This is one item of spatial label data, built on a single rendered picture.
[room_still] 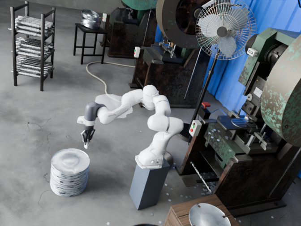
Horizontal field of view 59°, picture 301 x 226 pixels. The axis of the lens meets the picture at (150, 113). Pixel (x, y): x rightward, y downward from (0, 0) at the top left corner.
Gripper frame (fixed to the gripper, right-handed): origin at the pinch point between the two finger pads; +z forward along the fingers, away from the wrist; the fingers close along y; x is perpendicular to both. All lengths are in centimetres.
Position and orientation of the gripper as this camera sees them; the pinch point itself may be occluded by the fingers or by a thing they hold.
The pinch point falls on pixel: (86, 144)
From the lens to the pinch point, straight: 219.0
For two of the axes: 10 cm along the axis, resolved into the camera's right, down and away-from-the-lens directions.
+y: 6.6, -2.5, 7.1
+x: -7.2, -4.9, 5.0
